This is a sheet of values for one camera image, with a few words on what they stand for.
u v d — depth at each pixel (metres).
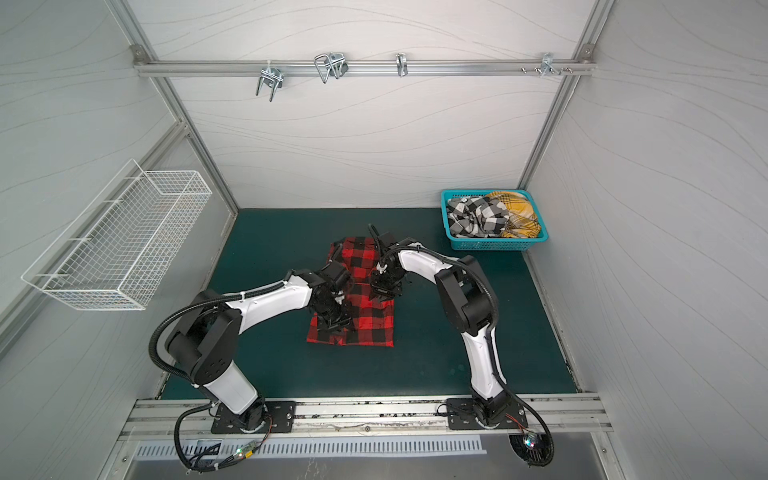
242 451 0.68
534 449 0.72
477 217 1.08
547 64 0.77
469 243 1.03
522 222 1.03
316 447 0.70
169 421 0.75
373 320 0.87
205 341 0.46
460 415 0.73
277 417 0.74
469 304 0.55
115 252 0.68
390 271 0.82
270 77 0.79
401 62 0.72
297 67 0.78
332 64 0.76
